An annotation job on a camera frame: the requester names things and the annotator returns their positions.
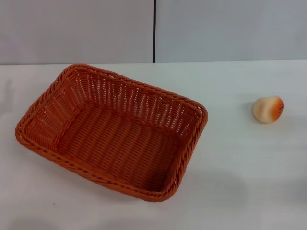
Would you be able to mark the orange woven plastic basket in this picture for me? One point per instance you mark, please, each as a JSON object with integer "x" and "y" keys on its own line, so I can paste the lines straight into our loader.
{"x": 120, "y": 143}

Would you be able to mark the peach-coloured toy fruit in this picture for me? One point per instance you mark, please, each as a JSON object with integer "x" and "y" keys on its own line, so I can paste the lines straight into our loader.
{"x": 267, "y": 109}

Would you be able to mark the dark vertical wall joint strip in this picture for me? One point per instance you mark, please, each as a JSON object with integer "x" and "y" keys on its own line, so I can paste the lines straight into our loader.
{"x": 154, "y": 31}

